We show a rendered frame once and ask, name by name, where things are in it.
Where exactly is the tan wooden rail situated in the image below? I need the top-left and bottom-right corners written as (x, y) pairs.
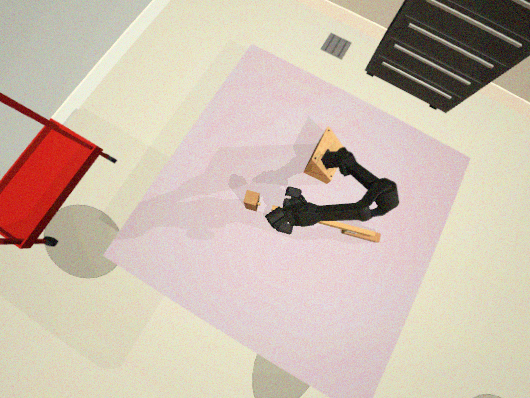
top-left (271, 205), bottom-right (375, 237)

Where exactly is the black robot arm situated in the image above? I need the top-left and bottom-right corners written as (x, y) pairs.
top-left (265, 147), bottom-right (399, 229)

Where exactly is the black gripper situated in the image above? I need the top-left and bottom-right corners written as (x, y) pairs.
top-left (276, 186), bottom-right (302, 234)

